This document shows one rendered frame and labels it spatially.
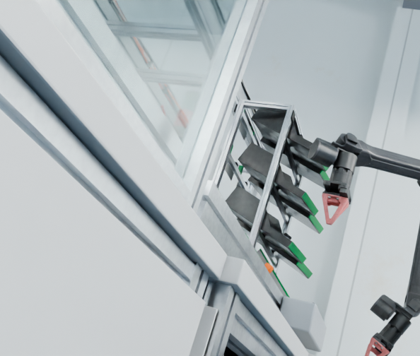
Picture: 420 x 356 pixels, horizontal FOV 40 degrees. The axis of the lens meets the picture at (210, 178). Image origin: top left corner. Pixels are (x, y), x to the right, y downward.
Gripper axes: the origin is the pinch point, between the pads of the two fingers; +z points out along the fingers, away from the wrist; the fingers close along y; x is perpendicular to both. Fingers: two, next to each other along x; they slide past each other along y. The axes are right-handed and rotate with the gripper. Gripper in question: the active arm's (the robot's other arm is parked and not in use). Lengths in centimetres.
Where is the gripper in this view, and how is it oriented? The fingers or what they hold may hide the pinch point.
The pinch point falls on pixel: (329, 221)
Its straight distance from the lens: 151.5
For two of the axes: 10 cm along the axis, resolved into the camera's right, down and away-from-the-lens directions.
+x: 9.1, 1.6, -3.9
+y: -2.8, -4.6, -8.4
